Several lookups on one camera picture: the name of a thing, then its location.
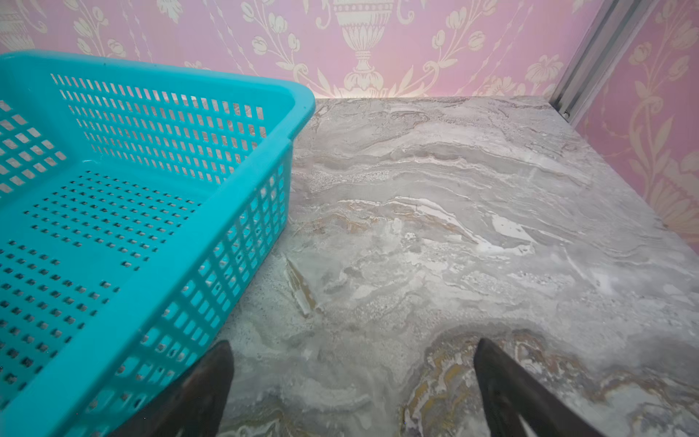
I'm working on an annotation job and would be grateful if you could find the teal plastic basket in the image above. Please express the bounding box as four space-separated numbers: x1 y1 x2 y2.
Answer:
1 50 316 436

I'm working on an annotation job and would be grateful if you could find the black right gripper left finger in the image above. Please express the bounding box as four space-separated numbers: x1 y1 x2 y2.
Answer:
111 340 234 437

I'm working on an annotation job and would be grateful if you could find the aluminium frame post right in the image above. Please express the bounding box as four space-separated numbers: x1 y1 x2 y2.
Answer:
549 0 656 127

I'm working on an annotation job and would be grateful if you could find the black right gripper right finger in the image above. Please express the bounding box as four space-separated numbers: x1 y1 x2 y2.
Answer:
473 338 601 436

